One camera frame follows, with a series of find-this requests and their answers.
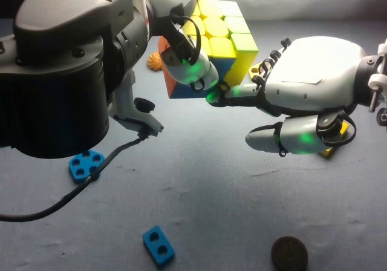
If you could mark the yellow pentagon block with holes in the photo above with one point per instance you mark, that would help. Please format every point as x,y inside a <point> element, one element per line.
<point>256,74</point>

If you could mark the grey table cloth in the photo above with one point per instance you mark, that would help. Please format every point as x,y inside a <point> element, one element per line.
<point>226,192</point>

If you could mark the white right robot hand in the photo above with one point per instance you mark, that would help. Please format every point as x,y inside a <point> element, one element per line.
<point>314,77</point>

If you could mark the blue pentagon block with holes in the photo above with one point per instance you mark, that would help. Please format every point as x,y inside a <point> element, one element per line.
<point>86,165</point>

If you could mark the yellow rectangular block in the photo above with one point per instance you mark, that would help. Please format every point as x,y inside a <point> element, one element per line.
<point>328,153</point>

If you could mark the dark chocolate sandwich cookie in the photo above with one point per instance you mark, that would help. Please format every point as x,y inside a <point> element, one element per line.
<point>289,254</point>

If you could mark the Rubik's cube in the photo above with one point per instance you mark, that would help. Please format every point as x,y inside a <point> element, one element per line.
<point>217,26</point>

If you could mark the blue two-hole rectangular block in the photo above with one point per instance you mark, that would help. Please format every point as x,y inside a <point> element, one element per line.
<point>151,246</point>

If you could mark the orange swirl cookie toy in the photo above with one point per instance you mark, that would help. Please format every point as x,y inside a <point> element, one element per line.
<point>154,63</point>

